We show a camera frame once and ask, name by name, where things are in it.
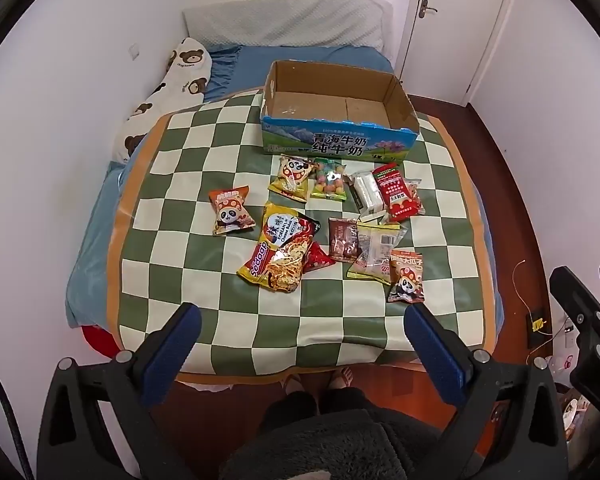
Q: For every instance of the person's left foot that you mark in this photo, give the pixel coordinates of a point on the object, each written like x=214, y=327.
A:
x=292, y=384

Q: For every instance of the green white checkered mat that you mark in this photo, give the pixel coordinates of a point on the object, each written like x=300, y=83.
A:
x=190, y=280

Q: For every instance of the bear print long pillow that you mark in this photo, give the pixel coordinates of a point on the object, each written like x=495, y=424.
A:
x=180, y=80

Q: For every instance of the clear bread packet yellow edge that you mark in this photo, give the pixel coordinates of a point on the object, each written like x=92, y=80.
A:
x=377, y=250

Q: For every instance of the brown snack packet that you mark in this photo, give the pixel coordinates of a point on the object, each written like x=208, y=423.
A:
x=342, y=242

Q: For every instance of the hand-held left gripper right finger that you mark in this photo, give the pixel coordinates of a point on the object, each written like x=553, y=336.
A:
x=437, y=351

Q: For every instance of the red snack packet white label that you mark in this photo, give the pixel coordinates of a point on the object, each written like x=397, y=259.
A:
x=401, y=196

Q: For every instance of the white door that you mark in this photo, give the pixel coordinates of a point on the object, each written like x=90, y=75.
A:
x=455, y=25

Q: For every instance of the person's right foot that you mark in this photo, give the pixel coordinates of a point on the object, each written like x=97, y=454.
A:
x=341, y=379

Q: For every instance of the large yellow noodle packet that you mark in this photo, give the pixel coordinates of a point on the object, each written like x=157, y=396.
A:
x=280, y=245

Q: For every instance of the white textured pillow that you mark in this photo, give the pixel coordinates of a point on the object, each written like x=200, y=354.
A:
x=290, y=22

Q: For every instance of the yellow panda snack packet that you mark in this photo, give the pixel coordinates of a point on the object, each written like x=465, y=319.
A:
x=292, y=176

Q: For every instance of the red object under bed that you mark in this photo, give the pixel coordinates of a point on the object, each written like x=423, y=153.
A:
x=100, y=341

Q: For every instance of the green-topped colourful candy bag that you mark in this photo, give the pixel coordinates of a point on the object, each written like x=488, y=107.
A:
x=330, y=183

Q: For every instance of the white wafer packet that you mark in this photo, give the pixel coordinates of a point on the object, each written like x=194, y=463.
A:
x=366, y=190

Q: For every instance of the small red snack packet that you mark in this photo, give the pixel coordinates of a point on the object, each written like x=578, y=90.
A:
x=319, y=258

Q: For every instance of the orange panda snack packet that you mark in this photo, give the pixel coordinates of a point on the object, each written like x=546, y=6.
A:
x=406, y=277
x=231, y=212

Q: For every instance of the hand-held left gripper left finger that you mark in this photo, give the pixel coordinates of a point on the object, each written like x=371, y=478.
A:
x=176, y=354

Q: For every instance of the person's foot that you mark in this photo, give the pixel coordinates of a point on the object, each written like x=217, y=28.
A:
x=341, y=379
x=292, y=384

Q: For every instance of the black device yellow label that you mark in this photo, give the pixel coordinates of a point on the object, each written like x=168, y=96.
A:
x=537, y=327

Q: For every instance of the cardboard box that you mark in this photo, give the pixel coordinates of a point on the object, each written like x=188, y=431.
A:
x=330, y=142

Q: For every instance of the person's dark fleece clothing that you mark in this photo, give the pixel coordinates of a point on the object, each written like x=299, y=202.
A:
x=330, y=440

